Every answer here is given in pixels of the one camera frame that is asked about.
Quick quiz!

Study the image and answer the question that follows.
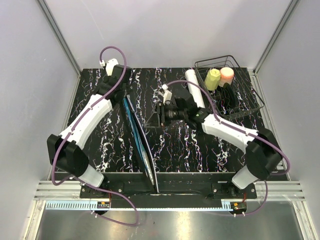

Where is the pink cup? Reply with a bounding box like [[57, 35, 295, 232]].
[[219, 67, 235, 87]]

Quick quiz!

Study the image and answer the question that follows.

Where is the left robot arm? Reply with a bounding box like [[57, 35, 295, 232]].
[[47, 64, 132, 198]]

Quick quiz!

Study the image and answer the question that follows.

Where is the purple cable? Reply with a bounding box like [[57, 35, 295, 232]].
[[166, 79, 291, 217], [51, 46, 140, 227]]

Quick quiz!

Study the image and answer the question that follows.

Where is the white shuttlecock tube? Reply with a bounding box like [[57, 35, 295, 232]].
[[185, 69, 206, 108]]

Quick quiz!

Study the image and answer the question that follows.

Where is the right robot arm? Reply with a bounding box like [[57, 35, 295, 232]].
[[145, 97, 283, 199]]

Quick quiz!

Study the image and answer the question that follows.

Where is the black bowl in basket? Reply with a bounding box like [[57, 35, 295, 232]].
[[217, 83, 236, 111]]

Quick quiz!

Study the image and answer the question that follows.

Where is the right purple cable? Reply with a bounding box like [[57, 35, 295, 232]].
[[166, 79, 291, 217]]

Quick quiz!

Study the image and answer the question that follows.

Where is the yellow-green cup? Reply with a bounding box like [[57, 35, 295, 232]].
[[204, 68, 221, 91]]

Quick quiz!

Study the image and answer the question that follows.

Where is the blue racket bag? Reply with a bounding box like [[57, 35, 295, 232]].
[[123, 95, 160, 193]]

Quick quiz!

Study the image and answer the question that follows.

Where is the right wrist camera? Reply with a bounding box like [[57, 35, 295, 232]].
[[158, 84, 172, 104]]

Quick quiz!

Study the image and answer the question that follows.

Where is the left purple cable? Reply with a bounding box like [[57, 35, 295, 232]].
[[51, 46, 140, 227]]

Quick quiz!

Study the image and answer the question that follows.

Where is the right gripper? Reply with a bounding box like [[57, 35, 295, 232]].
[[144, 101, 188, 128]]

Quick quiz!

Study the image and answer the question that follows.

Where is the black wire basket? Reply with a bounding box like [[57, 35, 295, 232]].
[[194, 55, 265, 121]]

